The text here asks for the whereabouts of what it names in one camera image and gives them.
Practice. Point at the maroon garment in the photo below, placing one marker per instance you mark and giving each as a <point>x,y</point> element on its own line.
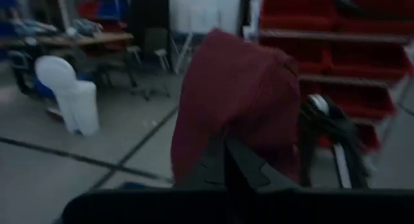
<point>233,88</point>

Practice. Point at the wooden desk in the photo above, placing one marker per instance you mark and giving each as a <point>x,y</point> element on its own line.
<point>97,39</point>

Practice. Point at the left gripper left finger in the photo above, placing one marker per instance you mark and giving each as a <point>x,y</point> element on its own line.
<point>207,172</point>

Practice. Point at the white plastic chair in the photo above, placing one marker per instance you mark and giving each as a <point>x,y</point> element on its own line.
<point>74,101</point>

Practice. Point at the white panel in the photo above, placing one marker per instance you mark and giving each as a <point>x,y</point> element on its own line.
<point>203,10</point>

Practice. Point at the black cabinet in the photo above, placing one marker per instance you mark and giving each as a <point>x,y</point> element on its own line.
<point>148,17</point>

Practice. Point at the white stool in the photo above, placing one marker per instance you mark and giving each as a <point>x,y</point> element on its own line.
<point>161,55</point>

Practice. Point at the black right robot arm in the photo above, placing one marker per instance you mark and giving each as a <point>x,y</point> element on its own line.
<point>343,133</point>

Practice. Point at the red storage bin shelf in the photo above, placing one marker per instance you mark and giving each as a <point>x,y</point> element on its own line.
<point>355,55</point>

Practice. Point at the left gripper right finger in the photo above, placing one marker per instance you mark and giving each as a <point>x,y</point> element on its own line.
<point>249,175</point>

